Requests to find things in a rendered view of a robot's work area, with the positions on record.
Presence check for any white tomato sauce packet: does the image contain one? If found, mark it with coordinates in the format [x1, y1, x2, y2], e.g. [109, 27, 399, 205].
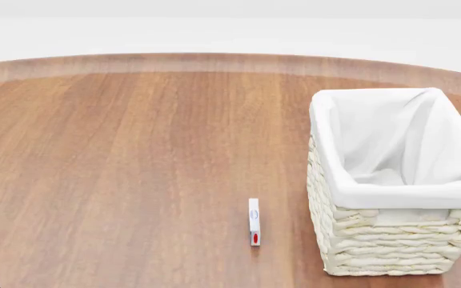
[248, 197, 263, 247]

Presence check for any white cloth basket liner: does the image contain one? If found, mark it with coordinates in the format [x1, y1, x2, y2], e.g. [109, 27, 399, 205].
[309, 86, 461, 223]

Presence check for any cream woven wicker basket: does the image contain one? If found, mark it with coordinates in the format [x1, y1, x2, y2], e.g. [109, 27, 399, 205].
[307, 134, 461, 277]

